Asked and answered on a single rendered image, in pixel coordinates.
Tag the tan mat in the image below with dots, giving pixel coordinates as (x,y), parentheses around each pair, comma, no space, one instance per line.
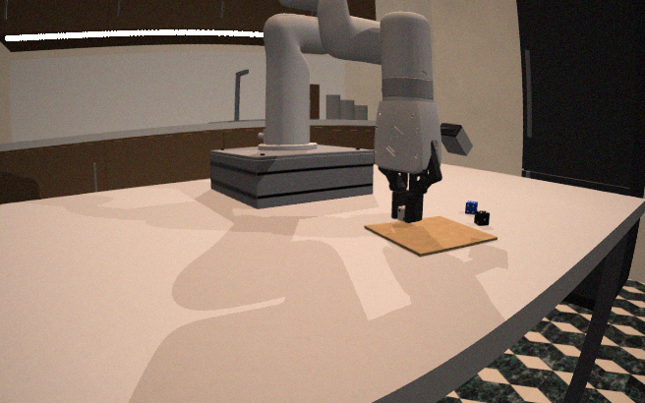
(431,235)

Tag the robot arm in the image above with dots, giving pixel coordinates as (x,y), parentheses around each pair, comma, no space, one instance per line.
(403,50)

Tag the black die with white pips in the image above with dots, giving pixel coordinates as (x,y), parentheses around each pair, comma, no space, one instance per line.
(482,218)

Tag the blue die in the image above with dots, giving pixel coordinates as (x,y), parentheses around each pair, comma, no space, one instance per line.
(471,207)

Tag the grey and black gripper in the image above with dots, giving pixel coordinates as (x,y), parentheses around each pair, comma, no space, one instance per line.
(408,139)

